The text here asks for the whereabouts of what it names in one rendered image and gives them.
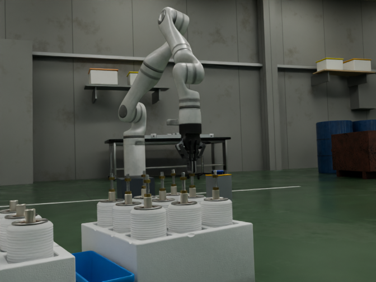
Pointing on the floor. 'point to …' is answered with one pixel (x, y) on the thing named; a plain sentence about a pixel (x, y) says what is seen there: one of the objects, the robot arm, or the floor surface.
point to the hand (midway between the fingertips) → (191, 167)
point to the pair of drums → (325, 140)
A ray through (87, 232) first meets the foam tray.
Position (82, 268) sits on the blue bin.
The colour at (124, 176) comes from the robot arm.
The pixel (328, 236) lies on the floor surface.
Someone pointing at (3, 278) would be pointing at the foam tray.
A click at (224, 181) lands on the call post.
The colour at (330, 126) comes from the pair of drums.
